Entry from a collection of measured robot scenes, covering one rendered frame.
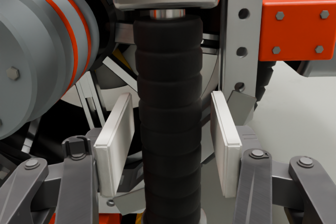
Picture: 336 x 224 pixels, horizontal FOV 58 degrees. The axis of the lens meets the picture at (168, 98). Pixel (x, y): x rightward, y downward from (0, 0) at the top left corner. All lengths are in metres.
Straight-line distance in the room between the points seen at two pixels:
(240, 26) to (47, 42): 0.21
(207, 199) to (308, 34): 1.11
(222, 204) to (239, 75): 1.06
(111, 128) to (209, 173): 1.43
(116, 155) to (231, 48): 0.25
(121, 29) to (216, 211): 1.03
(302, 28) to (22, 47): 0.30
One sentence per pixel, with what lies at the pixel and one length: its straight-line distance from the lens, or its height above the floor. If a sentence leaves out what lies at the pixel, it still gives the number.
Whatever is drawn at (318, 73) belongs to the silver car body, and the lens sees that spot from 0.59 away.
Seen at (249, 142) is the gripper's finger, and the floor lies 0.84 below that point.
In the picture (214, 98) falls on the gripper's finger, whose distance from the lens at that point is 0.19.
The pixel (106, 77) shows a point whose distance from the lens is 0.67.
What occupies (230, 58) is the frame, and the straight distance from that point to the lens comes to 0.38.
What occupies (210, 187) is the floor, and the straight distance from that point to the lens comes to 1.49.
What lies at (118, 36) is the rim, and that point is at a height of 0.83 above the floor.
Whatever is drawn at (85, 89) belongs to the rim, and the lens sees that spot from 0.52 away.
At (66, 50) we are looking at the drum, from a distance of 0.30.
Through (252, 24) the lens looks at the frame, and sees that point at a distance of 0.38.
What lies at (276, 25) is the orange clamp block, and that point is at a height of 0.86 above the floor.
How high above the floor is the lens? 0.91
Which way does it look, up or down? 22 degrees down
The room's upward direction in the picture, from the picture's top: 2 degrees counter-clockwise
